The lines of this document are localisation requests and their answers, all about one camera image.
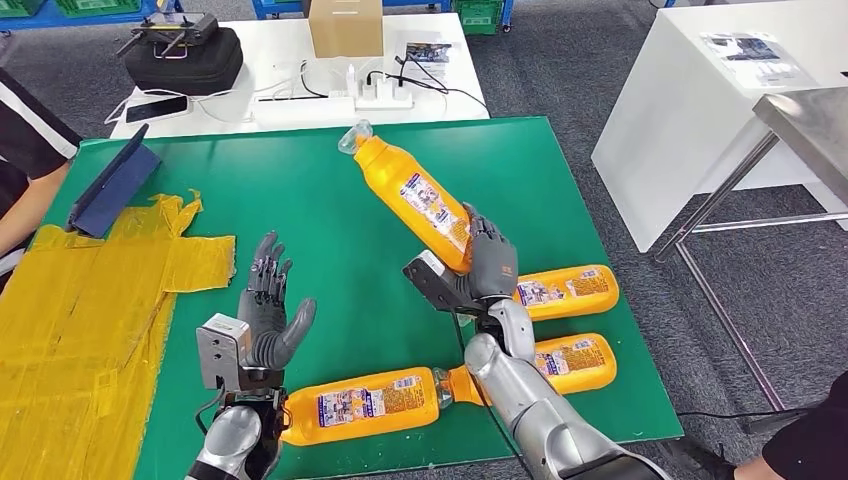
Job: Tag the stainless steel table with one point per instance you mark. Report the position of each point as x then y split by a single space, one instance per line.
808 126

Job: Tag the green plastic crate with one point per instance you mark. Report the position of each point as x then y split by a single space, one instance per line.
16 5
478 16
99 5

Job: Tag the dark blue tablet case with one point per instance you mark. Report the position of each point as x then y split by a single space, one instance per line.
112 192

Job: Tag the white power strip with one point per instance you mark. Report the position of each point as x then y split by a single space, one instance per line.
384 102

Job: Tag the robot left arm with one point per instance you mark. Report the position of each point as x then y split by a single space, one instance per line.
228 437

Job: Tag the white panel-sided table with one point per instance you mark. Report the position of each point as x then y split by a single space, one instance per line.
676 119

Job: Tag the black drone remote controller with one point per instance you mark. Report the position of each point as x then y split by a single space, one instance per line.
175 30

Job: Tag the black carrying case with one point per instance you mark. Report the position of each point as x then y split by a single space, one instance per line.
185 69

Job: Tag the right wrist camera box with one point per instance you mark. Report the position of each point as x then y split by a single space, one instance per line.
434 288

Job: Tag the orange detergent bottle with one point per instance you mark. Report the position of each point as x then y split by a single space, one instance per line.
397 185
583 364
583 291
364 404

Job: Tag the person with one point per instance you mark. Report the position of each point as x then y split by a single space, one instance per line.
815 444
26 126

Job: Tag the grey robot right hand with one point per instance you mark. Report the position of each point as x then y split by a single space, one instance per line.
495 265

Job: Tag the white rectangular table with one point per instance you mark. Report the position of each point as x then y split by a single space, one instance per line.
278 40

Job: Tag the black smartphone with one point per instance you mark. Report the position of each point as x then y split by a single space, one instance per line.
156 109

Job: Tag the white charger plug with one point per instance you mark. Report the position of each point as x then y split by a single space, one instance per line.
352 81
382 84

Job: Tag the large printed leaflet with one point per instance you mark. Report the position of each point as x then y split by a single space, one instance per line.
755 56

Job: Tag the person's forearm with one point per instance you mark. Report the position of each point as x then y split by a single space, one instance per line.
30 212

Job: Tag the brown cardboard box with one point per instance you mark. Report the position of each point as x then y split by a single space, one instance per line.
344 30

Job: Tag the green table mat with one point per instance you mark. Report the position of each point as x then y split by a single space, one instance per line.
371 265

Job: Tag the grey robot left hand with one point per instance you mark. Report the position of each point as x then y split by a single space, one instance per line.
265 331

